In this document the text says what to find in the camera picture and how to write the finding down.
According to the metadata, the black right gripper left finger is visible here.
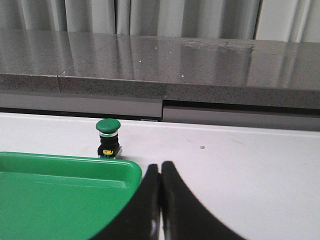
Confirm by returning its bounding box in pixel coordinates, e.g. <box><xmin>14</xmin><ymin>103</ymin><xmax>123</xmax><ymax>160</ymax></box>
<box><xmin>92</xmin><ymin>164</ymin><xmax>160</xmax><ymax>240</ymax></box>

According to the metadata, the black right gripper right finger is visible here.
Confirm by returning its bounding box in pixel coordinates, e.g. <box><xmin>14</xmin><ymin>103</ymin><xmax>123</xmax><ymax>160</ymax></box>
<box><xmin>161</xmin><ymin>161</ymin><xmax>243</xmax><ymax>240</ymax></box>

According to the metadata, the green mushroom push button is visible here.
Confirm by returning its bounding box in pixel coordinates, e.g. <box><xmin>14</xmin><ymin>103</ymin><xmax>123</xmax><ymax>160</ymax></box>
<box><xmin>95</xmin><ymin>118</ymin><xmax>122</xmax><ymax>159</ymax></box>

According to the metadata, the green plastic tray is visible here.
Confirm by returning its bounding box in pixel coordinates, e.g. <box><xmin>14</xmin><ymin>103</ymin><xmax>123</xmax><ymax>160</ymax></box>
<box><xmin>0</xmin><ymin>152</ymin><xmax>142</xmax><ymax>240</ymax></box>

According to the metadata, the grey granite counter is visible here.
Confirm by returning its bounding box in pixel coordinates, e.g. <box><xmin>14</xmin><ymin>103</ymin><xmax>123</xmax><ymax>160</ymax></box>
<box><xmin>0</xmin><ymin>29</ymin><xmax>320</xmax><ymax>131</ymax></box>

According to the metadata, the grey pleated curtain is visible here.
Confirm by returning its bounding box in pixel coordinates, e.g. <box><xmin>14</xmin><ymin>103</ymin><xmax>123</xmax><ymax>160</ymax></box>
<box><xmin>0</xmin><ymin>0</ymin><xmax>320</xmax><ymax>43</ymax></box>

